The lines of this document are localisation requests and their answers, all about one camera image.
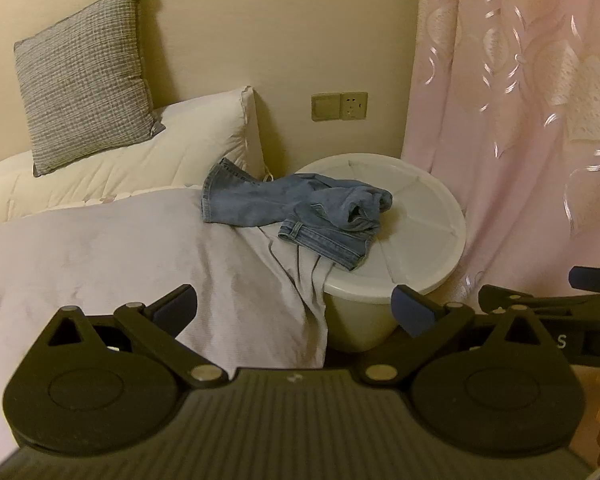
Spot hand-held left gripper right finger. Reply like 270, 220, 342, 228
359, 284, 556, 388

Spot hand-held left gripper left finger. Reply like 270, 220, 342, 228
46, 284, 231, 390

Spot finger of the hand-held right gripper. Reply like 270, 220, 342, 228
479, 284, 600, 319
569, 266, 600, 292

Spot blue denim jeans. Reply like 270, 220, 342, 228
201, 157, 394, 272

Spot white round lidded bin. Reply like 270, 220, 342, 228
294, 154, 467, 353

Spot light grey blanket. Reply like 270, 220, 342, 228
0, 185, 329, 466

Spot white quilted pillow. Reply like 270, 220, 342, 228
0, 86, 266, 231

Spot pink patterned curtain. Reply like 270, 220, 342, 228
400, 0, 600, 306

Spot grey woven pillow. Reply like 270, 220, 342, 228
13, 0, 166, 178

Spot wall power socket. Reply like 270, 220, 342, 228
340, 91, 369, 121

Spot wall light switch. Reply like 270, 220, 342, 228
311, 92, 342, 122

